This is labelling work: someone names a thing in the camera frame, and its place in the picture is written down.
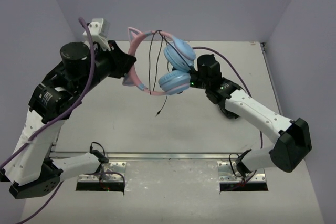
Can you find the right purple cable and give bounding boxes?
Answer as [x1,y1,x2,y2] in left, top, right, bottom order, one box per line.
[193,47,265,151]

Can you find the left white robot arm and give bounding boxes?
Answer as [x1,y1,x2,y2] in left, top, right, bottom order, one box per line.
[1,40,136,199]

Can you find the black headphones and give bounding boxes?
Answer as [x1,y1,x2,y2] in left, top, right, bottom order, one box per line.
[219,106,239,119]

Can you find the metal base plate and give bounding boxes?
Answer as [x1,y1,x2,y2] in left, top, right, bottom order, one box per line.
[217,159,266,184]
[77,160,127,183]

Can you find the pink blue cat-ear headphones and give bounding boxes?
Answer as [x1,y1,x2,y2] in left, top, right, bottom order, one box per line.
[122,27,196,96]

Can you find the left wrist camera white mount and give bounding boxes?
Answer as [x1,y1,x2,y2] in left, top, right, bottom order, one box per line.
[85,18,111,51]

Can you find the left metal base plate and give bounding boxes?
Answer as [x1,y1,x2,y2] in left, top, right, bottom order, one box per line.
[77,160,127,183]

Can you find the aluminium table rail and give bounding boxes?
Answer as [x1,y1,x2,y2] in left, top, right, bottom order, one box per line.
[49,151,274,161]

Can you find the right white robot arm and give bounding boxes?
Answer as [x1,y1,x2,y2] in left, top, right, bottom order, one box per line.
[191,54,312,177]

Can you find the left base black wire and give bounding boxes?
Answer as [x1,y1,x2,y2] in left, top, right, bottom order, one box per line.
[89,142,108,162]

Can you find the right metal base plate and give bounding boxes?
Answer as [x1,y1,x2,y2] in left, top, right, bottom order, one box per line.
[217,159,266,184]

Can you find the base black wire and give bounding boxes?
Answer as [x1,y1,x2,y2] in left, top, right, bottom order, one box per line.
[228,152,246,180]
[89,142,108,162]

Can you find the right base black wire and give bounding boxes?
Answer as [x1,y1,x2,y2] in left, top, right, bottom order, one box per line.
[228,152,246,180]

